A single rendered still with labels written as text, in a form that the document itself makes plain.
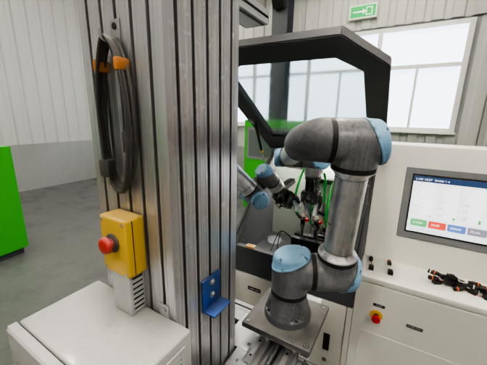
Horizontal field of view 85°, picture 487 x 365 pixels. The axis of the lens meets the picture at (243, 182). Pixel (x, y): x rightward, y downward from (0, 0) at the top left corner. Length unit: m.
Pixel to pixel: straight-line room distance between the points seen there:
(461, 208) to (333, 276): 0.87
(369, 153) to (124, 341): 0.67
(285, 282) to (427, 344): 0.84
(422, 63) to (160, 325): 5.24
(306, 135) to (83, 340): 0.66
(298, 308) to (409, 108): 4.70
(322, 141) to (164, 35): 0.40
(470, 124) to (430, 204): 3.91
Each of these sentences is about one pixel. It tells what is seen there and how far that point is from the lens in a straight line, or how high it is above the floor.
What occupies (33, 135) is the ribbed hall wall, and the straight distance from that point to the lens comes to 7.49.
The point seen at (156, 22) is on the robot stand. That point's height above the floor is 1.83.
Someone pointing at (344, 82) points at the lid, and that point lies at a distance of 1.23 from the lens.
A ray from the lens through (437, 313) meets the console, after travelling 1.47.
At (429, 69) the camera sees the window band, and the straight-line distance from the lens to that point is 5.45.
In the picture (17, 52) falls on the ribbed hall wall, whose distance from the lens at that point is 7.56.
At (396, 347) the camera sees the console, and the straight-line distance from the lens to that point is 1.59.
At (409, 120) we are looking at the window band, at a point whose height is 1.66.
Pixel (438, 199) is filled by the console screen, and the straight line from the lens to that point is 1.58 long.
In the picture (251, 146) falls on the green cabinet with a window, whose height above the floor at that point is 1.18.
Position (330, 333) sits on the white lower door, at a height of 0.61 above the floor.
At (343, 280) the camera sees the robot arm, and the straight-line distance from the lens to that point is 0.89.
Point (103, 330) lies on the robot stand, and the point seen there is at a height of 1.23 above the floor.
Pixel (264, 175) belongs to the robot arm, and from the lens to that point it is 1.21.
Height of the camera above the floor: 1.68
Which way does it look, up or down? 14 degrees down
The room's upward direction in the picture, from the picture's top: 1 degrees clockwise
